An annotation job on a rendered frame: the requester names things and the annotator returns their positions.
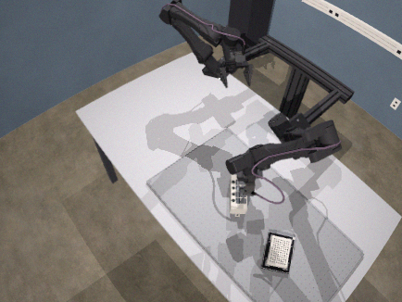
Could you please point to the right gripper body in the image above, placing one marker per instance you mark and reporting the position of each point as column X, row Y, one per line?
column 232, row 64

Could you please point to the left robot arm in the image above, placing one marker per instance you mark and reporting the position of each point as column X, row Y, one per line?
column 326, row 133

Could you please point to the beige operator panel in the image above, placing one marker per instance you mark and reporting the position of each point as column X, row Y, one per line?
column 238, row 201

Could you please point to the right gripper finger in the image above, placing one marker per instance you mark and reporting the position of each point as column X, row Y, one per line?
column 248, row 73
column 222, row 77

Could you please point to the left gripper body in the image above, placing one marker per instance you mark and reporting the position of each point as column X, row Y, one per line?
column 244, row 174

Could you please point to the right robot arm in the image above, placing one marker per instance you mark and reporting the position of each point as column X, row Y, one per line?
column 183, row 20

